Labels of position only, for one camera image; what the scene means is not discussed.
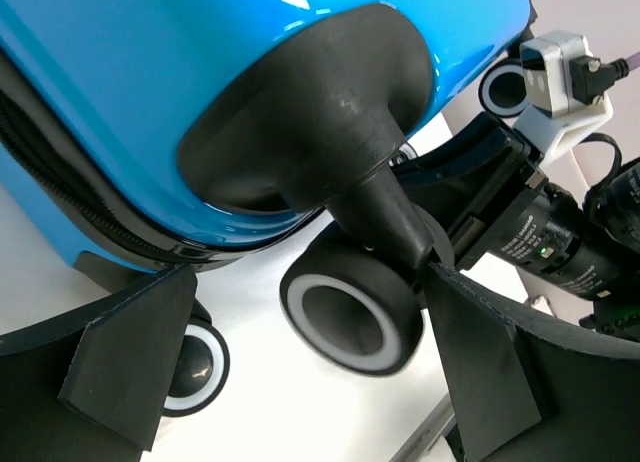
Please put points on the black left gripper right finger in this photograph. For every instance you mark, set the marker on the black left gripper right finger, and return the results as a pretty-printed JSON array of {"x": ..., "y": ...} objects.
[{"x": 529, "y": 387}]

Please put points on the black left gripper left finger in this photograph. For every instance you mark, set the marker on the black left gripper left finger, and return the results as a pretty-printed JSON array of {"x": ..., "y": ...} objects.
[{"x": 90, "y": 384}]

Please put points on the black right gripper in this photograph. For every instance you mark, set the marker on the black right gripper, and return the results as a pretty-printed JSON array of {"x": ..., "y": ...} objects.
[{"x": 472, "y": 183}]

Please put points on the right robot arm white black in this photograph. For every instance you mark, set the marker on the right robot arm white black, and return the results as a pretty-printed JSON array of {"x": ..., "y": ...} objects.
[{"x": 562, "y": 242}]

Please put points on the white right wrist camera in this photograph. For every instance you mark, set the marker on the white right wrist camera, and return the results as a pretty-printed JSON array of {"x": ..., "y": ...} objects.
[{"x": 555, "y": 122}]

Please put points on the blue kids suitcase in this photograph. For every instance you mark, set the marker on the blue kids suitcase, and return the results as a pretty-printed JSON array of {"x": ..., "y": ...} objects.
[{"x": 151, "y": 133}]

